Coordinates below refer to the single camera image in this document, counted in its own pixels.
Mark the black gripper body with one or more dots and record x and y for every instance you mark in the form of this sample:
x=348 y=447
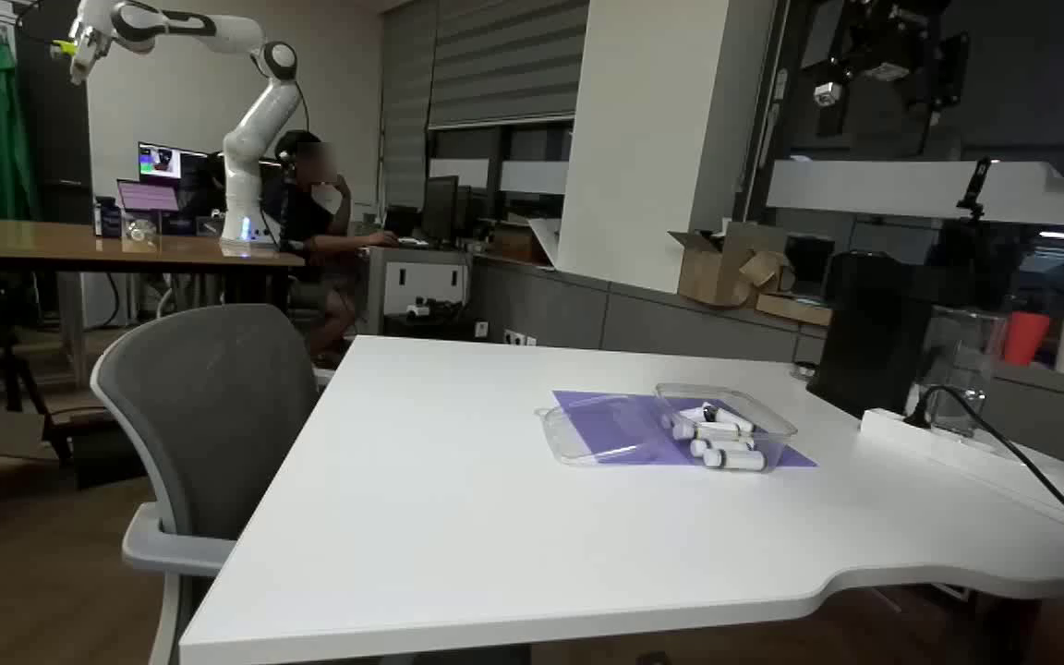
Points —
x=896 y=57

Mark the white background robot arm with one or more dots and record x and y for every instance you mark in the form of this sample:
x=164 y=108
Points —
x=257 y=114

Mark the cardboard box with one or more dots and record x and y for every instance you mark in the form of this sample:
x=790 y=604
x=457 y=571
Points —
x=720 y=272

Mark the black box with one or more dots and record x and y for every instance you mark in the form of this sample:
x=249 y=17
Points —
x=873 y=334

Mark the orange cup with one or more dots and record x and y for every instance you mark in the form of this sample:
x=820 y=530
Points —
x=1026 y=336

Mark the white power strip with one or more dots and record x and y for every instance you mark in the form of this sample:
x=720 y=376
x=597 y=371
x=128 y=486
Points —
x=914 y=429

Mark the gray window blind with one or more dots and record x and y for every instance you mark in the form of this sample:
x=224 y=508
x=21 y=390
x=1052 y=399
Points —
x=506 y=61

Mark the white cylinder roll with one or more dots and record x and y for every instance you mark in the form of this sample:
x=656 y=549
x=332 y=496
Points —
x=724 y=419
x=683 y=426
x=742 y=458
x=729 y=435

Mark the purple mat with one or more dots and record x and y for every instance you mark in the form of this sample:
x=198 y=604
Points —
x=630 y=411

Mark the white drawer cabinet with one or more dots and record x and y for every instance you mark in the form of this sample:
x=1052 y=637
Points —
x=423 y=284

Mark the seated person in black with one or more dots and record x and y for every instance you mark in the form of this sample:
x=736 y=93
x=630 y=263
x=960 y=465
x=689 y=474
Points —
x=310 y=208

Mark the computer monitor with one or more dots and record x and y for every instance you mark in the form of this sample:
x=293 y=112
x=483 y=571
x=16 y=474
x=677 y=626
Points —
x=160 y=161

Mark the laptop with pink screen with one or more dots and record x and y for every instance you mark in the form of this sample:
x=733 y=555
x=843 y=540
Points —
x=148 y=197

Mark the gray mesh office chair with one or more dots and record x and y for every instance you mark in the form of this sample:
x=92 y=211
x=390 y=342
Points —
x=203 y=406

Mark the wooden table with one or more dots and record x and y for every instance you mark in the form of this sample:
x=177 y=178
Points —
x=90 y=245

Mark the black tripod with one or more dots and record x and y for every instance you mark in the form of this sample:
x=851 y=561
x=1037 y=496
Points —
x=7 y=357

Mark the black clamp mount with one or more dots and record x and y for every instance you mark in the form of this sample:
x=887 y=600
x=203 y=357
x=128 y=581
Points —
x=978 y=185

